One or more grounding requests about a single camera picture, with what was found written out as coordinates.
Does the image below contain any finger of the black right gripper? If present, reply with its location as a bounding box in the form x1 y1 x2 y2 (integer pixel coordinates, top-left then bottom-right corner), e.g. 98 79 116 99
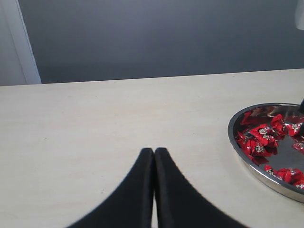
298 99 304 137

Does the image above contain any round steel plate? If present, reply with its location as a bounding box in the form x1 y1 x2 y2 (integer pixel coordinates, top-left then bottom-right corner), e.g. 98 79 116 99
228 103 304 202

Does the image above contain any red wrapped candy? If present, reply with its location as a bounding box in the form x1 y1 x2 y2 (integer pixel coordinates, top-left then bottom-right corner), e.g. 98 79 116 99
264 165 304 189
249 123 278 148
270 114 286 136

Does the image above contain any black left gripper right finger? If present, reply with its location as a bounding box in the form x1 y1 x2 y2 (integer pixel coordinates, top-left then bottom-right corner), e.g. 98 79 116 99
155 148 242 228

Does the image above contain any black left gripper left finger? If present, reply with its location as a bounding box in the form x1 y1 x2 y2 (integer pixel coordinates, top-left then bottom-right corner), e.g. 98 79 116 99
70 148 154 228

